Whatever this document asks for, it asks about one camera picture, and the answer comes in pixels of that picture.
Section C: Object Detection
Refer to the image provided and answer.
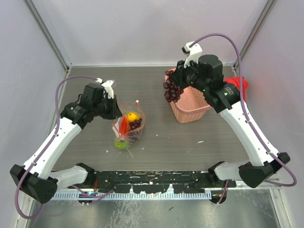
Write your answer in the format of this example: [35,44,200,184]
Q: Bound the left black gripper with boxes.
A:
[93,94,122,120]

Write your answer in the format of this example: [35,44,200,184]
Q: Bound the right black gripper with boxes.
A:
[169,57,209,93]

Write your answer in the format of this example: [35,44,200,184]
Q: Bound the purple toy grapes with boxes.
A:
[163,70,184,103]

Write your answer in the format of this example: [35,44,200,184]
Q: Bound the toy watermelon slice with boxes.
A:
[119,115,129,135]

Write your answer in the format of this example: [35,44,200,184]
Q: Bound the yellow toy lemon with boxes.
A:
[127,112,141,123]

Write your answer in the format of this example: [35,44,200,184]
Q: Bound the clear orange zip top bag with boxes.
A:
[112,100,146,150]

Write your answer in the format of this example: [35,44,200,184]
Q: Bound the green toy custard apple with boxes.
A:
[114,138,130,150]

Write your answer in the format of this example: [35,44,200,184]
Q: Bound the pink plastic basket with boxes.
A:
[164,67,213,124]

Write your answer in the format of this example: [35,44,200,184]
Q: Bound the purple toy grape bunch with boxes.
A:
[128,118,142,143]

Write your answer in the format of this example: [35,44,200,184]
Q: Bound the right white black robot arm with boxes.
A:
[167,55,290,188]

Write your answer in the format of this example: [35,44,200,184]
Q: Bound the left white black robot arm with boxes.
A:
[10,80,122,204]

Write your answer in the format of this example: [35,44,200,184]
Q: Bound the red crumpled cloth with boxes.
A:
[224,76,249,101]

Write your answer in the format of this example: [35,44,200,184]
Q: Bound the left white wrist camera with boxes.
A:
[96,78,114,99]

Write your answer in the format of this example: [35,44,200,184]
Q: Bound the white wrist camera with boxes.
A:
[182,41,203,68]
[96,78,114,99]

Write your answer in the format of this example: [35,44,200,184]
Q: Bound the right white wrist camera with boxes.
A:
[182,41,203,68]

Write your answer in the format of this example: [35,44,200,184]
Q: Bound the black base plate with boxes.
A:
[76,171,225,194]

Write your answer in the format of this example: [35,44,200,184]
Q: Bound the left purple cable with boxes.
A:
[14,75,103,219]

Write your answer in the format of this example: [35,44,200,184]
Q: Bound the grey slotted cable duct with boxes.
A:
[52,190,212,200]

